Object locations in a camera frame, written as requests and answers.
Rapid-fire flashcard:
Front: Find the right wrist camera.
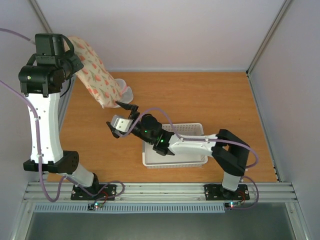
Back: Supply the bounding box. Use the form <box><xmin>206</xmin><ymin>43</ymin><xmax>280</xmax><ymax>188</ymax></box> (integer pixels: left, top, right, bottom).
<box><xmin>110</xmin><ymin>115</ymin><xmax>133</xmax><ymax>133</ymax></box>

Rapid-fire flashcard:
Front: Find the white plastic basket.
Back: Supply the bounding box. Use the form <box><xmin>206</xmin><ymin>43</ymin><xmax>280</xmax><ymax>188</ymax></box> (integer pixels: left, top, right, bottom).
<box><xmin>142</xmin><ymin>123</ymin><xmax>208</xmax><ymax>169</ymax></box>

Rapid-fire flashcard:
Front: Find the aluminium front rail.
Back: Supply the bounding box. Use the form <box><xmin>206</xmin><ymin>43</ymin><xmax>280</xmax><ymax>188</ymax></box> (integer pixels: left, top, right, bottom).
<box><xmin>22</xmin><ymin>182</ymin><xmax>298</xmax><ymax>203</ymax></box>

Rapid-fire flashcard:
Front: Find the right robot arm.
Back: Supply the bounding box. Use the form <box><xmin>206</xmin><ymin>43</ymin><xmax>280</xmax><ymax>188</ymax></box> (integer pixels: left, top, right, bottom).
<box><xmin>106</xmin><ymin>101</ymin><xmax>250</xmax><ymax>198</ymax></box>

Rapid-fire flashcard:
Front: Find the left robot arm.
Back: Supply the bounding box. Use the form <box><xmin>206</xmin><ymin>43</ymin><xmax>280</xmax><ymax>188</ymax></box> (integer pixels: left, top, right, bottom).
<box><xmin>18</xmin><ymin>33</ymin><xmax>101</xmax><ymax>199</ymax></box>

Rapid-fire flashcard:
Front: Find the floral bra laundry bag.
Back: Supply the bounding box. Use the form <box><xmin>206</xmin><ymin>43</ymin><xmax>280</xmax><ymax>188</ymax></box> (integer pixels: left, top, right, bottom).
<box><xmin>68</xmin><ymin>36</ymin><xmax>127</xmax><ymax>108</ymax></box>

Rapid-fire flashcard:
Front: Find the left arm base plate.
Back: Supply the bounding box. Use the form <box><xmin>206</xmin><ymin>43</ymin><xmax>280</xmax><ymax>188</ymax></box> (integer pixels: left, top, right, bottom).
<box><xmin>70</xmin><ymin>184</ymin><xmax>117</xmax><ymax>201</ymax></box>

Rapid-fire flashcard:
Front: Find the round white mesh laundry bag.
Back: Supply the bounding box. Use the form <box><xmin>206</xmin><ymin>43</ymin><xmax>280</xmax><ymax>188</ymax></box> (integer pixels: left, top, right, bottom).
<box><xmin>115</xmin><ymin>78</ymin><xmax>134</xmax><ymax>104</ymax></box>

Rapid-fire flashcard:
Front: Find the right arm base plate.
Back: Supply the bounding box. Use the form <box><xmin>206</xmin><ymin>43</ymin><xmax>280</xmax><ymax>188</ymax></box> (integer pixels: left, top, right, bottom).
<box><xmin>203</xmin><ymin>183</ymin><xmax>250</xmax><ymax>201</ymax></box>

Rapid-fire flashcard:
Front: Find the grey slotted cable duct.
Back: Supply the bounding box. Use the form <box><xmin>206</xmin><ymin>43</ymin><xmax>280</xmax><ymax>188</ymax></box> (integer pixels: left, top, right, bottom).
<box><xmin>33</xmin><ymin>203</ymin><xmax>225</xmax><ymax>214</ymax></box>

